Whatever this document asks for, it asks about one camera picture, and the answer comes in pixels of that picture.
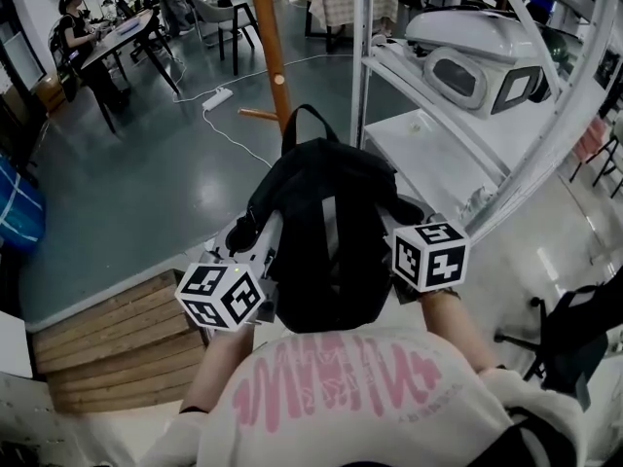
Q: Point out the white framed window part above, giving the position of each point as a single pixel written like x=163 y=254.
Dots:
x=455 y=78

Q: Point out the person's left forearm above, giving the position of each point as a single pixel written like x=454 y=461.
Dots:
x=219 y=363

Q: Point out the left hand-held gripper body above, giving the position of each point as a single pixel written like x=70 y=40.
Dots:
x=219 y=295

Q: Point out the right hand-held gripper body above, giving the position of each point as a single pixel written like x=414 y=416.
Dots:
x=428 y=256

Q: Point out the white metal shelf rack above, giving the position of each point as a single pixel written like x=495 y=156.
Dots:
x=438 y=158

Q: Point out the black office chair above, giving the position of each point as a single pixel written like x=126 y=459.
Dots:
x=579 y=329

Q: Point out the dark long table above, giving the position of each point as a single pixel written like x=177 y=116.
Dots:
x=117 y=37

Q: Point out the wooden plank step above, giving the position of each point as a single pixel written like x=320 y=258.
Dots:
x=117 y=338

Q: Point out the pink chair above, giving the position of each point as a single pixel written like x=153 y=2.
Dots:
x=591 y=139

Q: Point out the grey chair with black legs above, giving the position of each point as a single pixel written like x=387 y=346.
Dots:
x=219 y=17

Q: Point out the white shirt with pink print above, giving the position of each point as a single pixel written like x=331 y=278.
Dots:
x=389 y=416

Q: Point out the black backpack bag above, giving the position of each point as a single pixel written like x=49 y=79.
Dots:
x=316 y=188

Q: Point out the blue bag with white stripes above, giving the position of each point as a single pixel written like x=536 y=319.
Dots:
x=19 y=202

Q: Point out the white domed plastic shell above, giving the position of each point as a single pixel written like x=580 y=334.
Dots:
x=467 y=29

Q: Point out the white power strip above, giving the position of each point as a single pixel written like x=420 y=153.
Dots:
x=217 y=98

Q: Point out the person's right forearm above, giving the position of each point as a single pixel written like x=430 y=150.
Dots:
x=452 y=329

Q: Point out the wooden coat rack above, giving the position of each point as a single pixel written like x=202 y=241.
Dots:
x=267 y=32

